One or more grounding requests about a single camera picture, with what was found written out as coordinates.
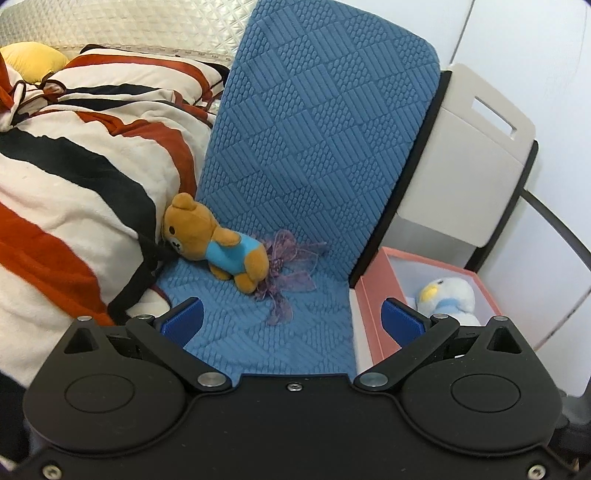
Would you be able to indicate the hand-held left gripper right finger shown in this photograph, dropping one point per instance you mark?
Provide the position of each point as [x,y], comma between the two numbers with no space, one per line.
[401,324]

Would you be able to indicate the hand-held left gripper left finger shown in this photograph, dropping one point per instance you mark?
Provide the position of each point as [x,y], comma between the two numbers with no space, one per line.
[182,321]

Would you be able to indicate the pink cardboard box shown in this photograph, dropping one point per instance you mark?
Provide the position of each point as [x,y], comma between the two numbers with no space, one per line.
[371,295]

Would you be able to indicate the white and blue penguin plush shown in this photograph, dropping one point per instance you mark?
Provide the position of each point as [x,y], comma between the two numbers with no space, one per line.
[448,295]

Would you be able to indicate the brown bear plush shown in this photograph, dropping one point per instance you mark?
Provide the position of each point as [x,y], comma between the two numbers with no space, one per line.
[194,230]

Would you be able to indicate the purple organza ribbon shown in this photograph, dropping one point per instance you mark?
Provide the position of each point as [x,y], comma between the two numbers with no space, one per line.
[291,258]

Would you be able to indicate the white folding chair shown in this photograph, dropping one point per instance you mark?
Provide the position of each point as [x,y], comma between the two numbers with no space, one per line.
[461,161]

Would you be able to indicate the striped red black white blanket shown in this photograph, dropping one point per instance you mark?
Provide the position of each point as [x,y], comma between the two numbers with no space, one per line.
[69,184]

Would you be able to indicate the blue textured chair cover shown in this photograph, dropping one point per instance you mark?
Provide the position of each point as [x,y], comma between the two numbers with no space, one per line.
[314,138]

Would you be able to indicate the cream quilted headboard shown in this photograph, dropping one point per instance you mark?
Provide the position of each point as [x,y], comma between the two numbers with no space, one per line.
[138,27]

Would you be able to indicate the yellow pillow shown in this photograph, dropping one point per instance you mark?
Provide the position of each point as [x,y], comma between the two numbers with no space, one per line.
[32,60]

